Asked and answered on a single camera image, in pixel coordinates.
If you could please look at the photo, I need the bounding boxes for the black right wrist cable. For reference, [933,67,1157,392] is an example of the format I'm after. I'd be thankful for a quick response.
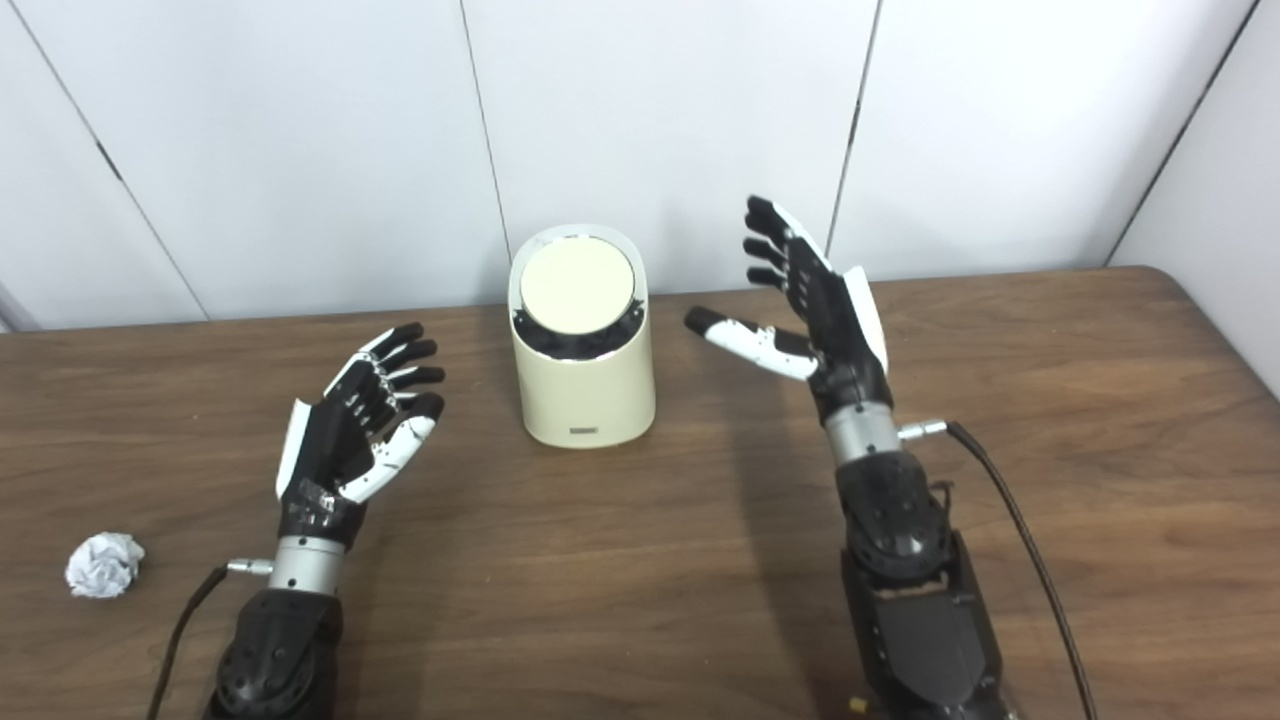
[898,420,1099,720]

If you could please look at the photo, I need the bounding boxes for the cream round bin lid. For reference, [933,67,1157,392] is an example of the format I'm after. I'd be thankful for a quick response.
[519,236,635,334]

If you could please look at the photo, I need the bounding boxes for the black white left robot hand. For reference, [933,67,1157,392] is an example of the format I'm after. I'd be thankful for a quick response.
[275,322,447,549]

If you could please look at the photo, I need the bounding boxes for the cream-colored cylindrical bin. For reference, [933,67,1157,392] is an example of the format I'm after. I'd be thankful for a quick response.
[507,224,658,450]

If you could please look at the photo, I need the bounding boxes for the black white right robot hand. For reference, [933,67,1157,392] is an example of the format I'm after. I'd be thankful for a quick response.
[684,195,894,426]

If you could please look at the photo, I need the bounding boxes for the black bin liner bag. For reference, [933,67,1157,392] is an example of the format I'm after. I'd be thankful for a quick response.
[512,298,646,361]

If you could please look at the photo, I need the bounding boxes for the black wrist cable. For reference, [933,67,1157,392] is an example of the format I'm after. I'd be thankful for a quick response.
[147,559,273,720]
[898,420,1099,720]

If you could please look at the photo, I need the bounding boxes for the white paper ball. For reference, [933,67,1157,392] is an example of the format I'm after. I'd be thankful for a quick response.
[65,532,146,599]

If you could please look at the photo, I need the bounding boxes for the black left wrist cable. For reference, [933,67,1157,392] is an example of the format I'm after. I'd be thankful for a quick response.
[147,559,273,720]

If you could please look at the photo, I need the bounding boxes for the gray wall post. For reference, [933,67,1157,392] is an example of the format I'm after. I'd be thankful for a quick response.
[0,283,41,333]

